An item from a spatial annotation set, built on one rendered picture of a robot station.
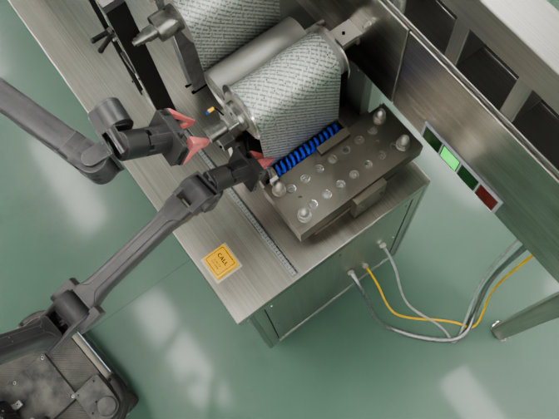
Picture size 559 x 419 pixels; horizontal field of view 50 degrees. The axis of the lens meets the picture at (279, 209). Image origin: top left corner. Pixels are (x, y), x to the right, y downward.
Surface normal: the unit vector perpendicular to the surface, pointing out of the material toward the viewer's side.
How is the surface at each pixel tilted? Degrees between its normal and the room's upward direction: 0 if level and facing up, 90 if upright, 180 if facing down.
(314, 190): 0
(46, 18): 0
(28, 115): 4
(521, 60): 90
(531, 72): 90
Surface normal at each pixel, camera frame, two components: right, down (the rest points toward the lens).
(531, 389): -0.06, -0.33
